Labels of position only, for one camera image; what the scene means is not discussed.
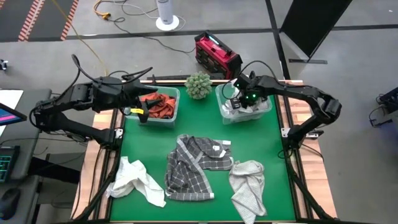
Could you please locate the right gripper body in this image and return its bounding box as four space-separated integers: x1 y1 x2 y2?
234 73 265 105

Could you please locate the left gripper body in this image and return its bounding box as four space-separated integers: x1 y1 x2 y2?
123 82 158 108

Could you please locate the white red-checked towel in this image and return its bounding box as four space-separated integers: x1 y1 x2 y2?
221 88 271 122

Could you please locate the plain white towel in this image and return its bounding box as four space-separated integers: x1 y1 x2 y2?
105 156 167 208

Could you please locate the dark grey checked towel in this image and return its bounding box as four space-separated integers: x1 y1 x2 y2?
164 134 234 202

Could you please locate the light grey waffle towel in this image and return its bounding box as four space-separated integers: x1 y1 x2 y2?
228 160 268 224

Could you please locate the clear plastic bin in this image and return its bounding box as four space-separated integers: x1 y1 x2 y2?
215 81 274 126
124 85 181 129

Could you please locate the potted green succulent plant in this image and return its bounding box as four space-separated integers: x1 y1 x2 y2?
184 71 213 100

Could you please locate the red black tool case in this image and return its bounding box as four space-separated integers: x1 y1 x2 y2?
194 30 244 78

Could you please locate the white cylindrical stand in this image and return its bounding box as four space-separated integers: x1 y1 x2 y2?
155 0 180 32

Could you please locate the black divider panel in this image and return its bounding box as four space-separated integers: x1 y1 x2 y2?
279 0 354 65

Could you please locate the dark grey desk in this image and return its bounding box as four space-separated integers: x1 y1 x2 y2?
0 88 53 181
0 174 40 224

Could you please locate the white paper sheet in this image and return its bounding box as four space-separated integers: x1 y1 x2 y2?
0 89 24 138

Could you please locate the tilted monitor screen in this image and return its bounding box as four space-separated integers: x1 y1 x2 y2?
0 102 28 127

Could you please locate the backlit keyboard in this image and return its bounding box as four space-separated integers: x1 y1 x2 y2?
0 145 21 184

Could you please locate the black computer mouse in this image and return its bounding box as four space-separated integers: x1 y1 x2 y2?
0 188 21 220

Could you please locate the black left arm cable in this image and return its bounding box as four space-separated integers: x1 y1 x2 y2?
70 54 154 86

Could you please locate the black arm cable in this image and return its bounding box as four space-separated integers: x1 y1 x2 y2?
70 54 154 86
229 60 279 100

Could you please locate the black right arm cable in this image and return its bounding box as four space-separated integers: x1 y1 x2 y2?
229 60 279 100

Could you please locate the black floor cable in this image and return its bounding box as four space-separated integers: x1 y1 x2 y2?
105 17 197 54

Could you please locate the thin yellow cord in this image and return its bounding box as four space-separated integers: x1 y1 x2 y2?
51 0 109 78

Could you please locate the white floor cable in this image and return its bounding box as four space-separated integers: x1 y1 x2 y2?
113 0 187 32

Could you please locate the yellow extension cord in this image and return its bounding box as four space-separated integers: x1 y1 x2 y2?
92 0 112 21

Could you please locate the black aluminium table frame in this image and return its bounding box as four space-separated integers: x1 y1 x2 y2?
70 79 340 224

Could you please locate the black equipment with cables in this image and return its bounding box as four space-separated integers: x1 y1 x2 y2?
369 86 398 128

